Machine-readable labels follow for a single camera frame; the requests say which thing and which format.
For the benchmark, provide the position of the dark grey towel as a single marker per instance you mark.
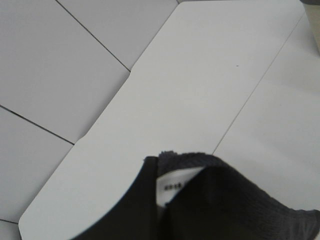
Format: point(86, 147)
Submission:
point(219, 203)

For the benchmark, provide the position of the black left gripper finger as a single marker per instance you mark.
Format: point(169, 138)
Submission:
point(134, 217)

